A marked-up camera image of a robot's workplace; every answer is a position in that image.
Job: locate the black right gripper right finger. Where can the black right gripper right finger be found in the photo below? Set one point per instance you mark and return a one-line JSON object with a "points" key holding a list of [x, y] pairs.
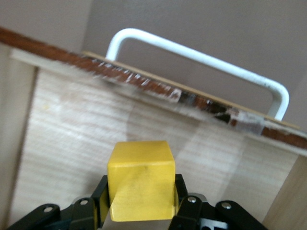
{"points": [[189, 213]]}

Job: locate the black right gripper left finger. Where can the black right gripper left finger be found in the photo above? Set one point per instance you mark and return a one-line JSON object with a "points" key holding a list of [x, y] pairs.
{"points": [[102, 191]]}

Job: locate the yellow wooden block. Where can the yellow wooden block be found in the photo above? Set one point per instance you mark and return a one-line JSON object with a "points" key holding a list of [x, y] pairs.
{"points": [[141, 182]]}

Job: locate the light wooden drawer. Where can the light wooden drawer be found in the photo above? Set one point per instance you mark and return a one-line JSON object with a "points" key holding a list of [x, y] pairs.
{"points": [[72, 131]]}

